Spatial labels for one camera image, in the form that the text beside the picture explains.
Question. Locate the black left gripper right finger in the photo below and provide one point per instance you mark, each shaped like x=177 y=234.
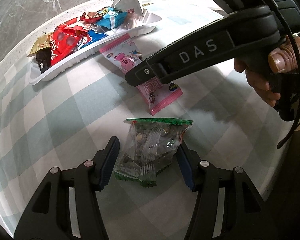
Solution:
x=245 y=214

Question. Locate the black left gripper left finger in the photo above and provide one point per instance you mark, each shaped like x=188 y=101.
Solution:
x=47 y=215

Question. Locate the blue panda snack bag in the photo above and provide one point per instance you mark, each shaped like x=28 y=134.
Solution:
x=112 y=18

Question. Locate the black snack bag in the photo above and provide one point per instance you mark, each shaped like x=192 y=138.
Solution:
x=43 y=58

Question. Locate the blue yellow snack packet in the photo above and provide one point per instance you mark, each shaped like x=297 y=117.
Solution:
x=89 y=37

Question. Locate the red Mylikes candy bag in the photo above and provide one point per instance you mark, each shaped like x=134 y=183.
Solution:
x=65 y=37

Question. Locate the orange snack bar wrapper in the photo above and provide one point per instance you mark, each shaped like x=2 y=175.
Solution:
x=93 y=16

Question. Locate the person's right hand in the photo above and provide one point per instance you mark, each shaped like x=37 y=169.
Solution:
x=280 y=60

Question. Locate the checkered green white tablecloth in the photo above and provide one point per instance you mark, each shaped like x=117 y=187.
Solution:
x=65 y=121

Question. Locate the white plastic tray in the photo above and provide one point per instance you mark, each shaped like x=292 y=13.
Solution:
x=145 y=24

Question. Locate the green clear nut bag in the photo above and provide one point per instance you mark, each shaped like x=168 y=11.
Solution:
x=149 y=149

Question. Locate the white red striped snack bag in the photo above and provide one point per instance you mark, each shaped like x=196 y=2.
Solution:
x=132 y=6

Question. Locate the pink pig snack bag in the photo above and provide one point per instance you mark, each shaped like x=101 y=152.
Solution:
x=125 y=55

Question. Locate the gold foil snack packet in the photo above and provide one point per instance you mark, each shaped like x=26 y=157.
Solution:
x=41 y=42

